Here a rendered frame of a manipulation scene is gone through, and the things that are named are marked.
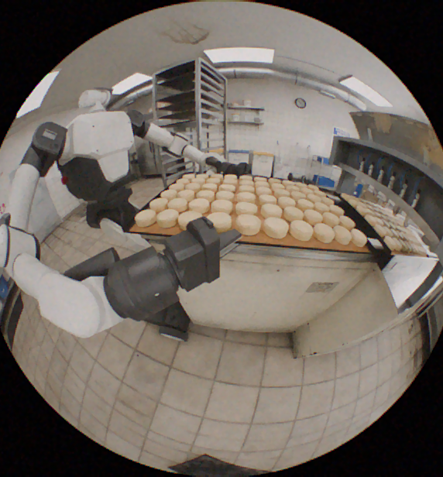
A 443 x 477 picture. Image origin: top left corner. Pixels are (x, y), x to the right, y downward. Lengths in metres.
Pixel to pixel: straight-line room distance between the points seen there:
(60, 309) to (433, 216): 0.75
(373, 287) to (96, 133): 0.95
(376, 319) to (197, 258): 0.54
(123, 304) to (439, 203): 0.70
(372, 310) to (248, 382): 0.83
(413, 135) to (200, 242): 0.66
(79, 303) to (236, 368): 0.99
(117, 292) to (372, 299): 0.62
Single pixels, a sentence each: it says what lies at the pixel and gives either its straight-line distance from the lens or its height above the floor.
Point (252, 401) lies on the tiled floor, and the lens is 1.13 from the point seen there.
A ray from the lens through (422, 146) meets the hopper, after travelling 0.60.
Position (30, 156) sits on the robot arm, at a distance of 0.47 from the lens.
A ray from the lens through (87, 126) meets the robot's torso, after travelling 0.51.
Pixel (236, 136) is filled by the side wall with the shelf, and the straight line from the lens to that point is 4.50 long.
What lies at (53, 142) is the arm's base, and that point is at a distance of 0.49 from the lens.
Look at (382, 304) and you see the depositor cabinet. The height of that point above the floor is 0.79.
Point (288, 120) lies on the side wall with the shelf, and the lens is 4.60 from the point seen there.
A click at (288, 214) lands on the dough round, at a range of 0.33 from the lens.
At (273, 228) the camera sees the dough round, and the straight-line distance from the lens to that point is 0.26.
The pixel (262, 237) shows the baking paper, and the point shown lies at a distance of 0.27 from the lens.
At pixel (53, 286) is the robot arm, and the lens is 0.21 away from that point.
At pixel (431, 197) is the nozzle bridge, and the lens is 0.58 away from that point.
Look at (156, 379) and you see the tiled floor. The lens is 1.16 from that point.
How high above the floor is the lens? 1.07
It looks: 41 degrees down
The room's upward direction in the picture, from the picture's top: straight up
